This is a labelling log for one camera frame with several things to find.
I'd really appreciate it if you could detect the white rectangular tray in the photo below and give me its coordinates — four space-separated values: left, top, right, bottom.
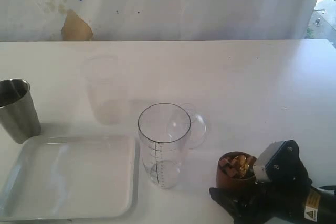
1 135 136 222

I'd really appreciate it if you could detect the translucent plastic container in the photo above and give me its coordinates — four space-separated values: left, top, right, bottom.
80 54 130 125

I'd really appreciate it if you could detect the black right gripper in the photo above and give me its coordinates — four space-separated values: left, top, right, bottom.
209 140 319 223

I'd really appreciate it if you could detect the brown wooden cup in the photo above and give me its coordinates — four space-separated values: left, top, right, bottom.
216 151 256 191

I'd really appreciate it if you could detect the stainless steel cup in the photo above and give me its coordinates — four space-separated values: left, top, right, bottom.
1 79 41 144

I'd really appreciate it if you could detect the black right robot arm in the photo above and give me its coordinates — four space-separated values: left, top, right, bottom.
209 140 335 223

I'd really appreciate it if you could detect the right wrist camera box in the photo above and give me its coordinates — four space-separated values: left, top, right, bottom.
253 141 285 182

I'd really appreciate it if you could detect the clear dome strainer lid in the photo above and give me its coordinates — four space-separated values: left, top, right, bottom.
167 103 207 149

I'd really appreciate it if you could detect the clear measuring cylinder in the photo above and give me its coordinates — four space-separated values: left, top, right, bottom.
138 103 191 189

